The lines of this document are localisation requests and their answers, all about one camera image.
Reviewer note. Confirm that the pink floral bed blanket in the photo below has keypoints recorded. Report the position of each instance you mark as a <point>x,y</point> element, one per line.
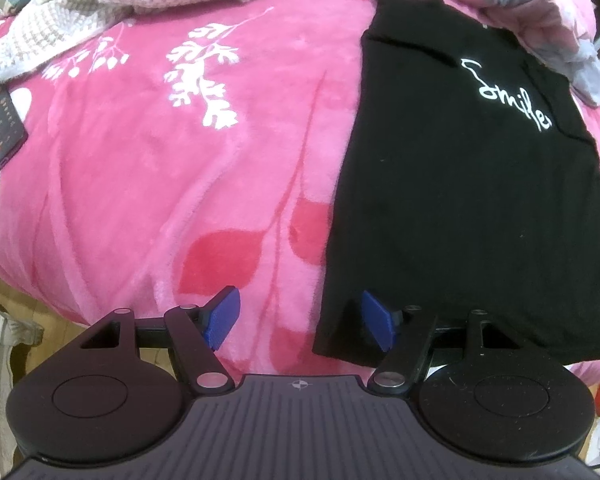
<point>183,151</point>

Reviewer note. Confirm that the black t-shirt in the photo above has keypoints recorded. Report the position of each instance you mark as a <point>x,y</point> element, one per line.
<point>470,182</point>

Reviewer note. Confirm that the pink grey floral duvet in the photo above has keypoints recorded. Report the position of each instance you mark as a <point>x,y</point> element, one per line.
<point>560,33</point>

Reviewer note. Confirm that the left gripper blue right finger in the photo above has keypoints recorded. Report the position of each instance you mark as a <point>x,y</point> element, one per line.
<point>405,336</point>

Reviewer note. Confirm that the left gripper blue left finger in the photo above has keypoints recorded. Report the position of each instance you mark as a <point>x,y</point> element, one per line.
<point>196,333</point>

